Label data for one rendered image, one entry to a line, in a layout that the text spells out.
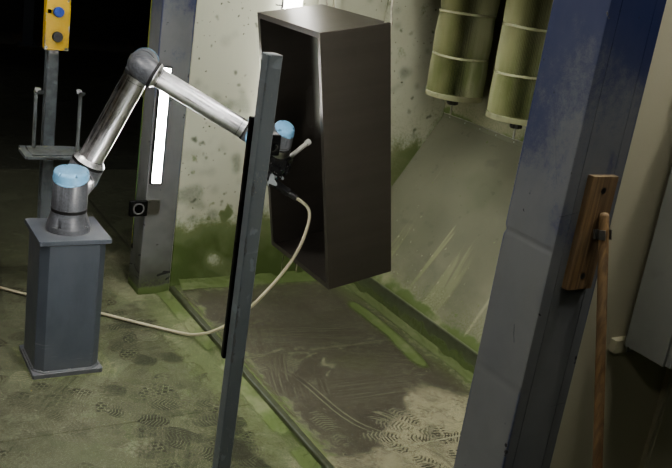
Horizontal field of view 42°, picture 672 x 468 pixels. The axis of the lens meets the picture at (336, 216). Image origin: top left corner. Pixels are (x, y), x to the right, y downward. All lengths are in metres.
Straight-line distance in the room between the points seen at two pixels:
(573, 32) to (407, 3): 3.16
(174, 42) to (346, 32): 1.18
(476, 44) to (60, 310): 2.60
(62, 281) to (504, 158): 2.50
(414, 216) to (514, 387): 2.97
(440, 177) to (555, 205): 3.11
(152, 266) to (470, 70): 2.07
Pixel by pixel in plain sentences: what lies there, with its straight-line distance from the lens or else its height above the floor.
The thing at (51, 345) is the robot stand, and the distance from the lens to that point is 4.03.
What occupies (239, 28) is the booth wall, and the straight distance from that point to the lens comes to 4.73.
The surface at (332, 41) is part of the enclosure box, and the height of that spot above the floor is 1.60.
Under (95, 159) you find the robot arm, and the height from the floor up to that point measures 0.93.
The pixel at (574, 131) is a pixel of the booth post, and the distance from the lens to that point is 2.10.
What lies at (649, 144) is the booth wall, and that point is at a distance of 2.56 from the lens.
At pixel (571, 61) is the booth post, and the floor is 1.80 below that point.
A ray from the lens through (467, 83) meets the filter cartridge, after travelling 4.97.
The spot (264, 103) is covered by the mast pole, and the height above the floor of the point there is 1.49.
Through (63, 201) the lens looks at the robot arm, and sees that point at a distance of 3.86.
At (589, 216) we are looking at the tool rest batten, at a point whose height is 1.45.
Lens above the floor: 1.96
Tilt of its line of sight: 17 degrees down
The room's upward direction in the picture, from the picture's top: 9 degrees clockwise
